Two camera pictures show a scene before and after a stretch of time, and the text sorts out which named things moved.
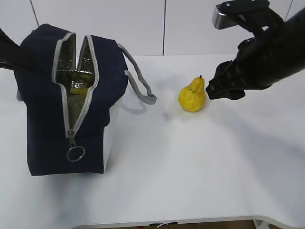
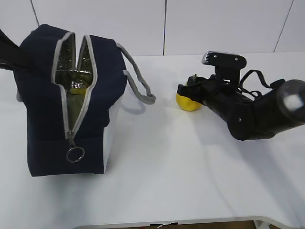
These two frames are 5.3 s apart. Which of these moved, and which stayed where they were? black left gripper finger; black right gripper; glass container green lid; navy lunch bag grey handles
Moved: black right gripper
Stayed: navy lunch bag grey handles; glass container green lid; black left gripper finger
